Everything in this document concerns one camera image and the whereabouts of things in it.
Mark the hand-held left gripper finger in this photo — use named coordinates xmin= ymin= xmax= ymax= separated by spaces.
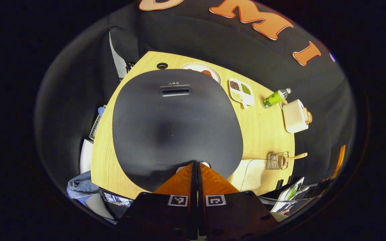
xmin=119 ymin=162 xmax=198 ymax=240
xmin=198 ymin=162 xmax=280 ymax=240

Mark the wooden spoon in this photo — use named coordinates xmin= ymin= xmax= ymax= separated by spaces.
xmin=282 ymin=153 xmax=308 ymax=168

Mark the metal wire chopstick holder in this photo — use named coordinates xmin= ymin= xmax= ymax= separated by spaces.
xmin=267 ymin=151 xmax=290 ymax=170

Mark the dark grey rice cooker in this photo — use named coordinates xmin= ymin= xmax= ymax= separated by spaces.
xmin=112 ymin=69 xmax=244 ymax=183

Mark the stack of printed papers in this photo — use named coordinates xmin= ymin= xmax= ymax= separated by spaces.
xmin=270 ymin=177 xmax=314 ymax=215

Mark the white toaster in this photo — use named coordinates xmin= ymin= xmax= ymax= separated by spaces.
xmin=282 ymin=99 xmax=309 ymax=134

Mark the black tablet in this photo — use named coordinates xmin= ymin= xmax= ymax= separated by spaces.
xmin=99 ymin=188 xmax=134 ymax=220

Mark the green label drink bottle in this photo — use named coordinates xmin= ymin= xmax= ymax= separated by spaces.
xmin=262 ymin=88 xmax=292 ymax=108

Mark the white divided bean dish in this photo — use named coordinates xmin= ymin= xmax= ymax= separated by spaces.
xmin=229 ymin=78 xmax=255 ymax=109

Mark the blue cloth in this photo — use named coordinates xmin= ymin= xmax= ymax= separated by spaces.
xmin=66 ymin=171 xmax=100 ymax=205

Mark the white box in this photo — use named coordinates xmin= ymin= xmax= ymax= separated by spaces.
xmin=80 ymin=139 xmax=94 ymax=174

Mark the round white plate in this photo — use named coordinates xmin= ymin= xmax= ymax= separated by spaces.
xmin=181 ymin=63 xmax=222 ymax=84

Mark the black backdrop cloth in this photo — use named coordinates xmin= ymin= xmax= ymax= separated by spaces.
xmin=34 ymin=0 xmax=358 ymax=215

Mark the grey wire basket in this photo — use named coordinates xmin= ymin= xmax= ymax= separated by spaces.
xmin=89 ymin=106 xmax=107 ymax=140

